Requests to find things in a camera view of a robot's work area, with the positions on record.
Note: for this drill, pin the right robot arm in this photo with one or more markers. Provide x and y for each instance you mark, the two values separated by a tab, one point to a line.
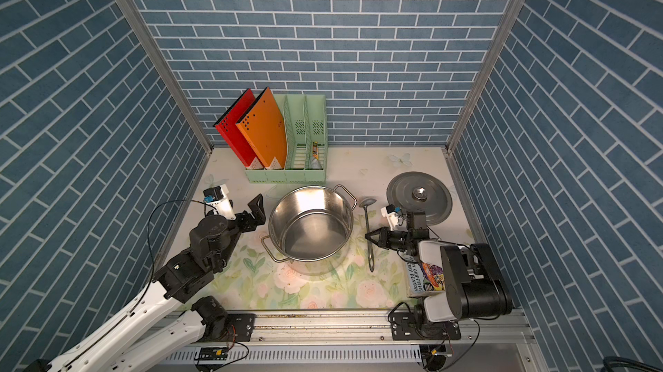
472	284

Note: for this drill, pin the small circuit board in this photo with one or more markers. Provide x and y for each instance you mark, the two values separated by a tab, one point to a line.
212	355

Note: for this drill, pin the steel pot lid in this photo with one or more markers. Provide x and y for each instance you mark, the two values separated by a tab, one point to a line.
421	192

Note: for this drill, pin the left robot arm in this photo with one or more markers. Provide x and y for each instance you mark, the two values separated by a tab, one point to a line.
166	316

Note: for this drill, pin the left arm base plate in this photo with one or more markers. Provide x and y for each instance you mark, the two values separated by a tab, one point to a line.
233	327

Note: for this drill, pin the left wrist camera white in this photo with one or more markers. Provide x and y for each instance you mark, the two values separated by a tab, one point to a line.
218	199

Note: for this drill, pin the colourful children's book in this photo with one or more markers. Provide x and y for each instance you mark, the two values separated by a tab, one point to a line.
423	279

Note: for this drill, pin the green file organizer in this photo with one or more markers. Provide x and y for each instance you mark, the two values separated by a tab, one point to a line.
305	123

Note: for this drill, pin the red folder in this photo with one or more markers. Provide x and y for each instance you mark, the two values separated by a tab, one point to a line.
227	127

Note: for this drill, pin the orange folder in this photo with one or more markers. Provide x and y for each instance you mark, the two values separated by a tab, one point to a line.
263	127

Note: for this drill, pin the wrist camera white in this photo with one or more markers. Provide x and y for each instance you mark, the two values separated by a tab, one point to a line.
393	215
218	199

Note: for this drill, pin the small item in organizer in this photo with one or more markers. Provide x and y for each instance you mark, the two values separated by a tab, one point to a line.
315	163

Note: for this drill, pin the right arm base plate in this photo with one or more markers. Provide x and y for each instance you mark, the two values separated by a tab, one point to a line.
407	327

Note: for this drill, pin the metal ladle spoon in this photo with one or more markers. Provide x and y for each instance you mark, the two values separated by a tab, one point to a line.
365	204

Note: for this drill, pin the steel pot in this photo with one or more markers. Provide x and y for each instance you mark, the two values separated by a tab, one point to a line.
310	229

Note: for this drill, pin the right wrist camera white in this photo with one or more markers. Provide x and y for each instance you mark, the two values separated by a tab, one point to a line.
393	215

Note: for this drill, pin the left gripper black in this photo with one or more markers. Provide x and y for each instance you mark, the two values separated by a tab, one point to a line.
259	216

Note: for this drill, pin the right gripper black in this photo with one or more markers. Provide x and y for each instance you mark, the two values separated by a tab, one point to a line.
385	237

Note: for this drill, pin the aluminium front rail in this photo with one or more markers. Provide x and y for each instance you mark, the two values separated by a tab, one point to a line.
329	340

